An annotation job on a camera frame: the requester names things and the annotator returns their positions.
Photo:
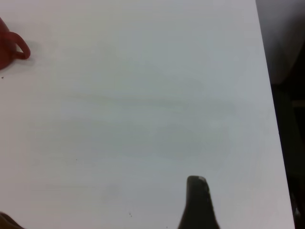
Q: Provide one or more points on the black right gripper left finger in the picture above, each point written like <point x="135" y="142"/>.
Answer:
<point x="6" y="223"/>

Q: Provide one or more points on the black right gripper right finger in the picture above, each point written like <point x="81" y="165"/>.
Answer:
<point x="197" y="205"/>

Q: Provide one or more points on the red ceramic mug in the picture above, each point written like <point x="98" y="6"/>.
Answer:
<point x="7" y="45"/>

